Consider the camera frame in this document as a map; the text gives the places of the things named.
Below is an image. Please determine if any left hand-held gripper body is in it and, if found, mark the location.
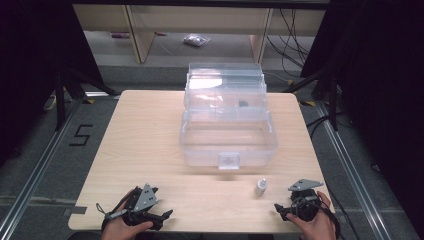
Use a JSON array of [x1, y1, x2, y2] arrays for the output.
[[120, 182, 160, 228]]

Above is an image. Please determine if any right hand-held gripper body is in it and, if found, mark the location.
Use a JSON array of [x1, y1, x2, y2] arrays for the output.
[[287, 178, 325, 223]]

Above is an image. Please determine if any small white dropper bottle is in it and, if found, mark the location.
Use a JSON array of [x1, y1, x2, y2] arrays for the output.
[[254, 178, 268, 197]]

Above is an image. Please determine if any clear plastic storage box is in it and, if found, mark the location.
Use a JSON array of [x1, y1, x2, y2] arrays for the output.
[[178, 62, 279, 171]]

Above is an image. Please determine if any person's right hand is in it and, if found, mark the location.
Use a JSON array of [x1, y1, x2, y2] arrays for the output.
[[285, 190, 338, 240]]

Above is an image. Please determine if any person's left hand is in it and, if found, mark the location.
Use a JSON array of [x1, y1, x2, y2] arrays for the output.
[[100, 189, 154, 240]]

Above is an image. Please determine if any black metal stand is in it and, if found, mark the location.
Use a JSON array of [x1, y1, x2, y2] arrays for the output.
[[53, 66, 120, 132], [283, 66, 344, 132]]

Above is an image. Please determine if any dark curtain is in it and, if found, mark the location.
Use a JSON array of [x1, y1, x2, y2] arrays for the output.
[[299, 0, 424, 234], [0, 0, 104, 168]]

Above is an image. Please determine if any clear plastic bag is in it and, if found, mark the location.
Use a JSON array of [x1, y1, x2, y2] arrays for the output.
[[182, 33, 212, 48]]

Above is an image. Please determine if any beige wooden desk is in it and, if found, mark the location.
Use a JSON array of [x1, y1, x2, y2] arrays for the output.
[[72, 3, 327, 64]]

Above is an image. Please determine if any aluminium floor rail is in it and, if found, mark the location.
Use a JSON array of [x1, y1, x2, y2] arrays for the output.
[[314, 101, 398, 240], [0, 98, 84, 238]]

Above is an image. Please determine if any bundle of black cables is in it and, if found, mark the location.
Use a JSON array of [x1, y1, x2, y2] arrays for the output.
[[265, 8, 312, 70]]

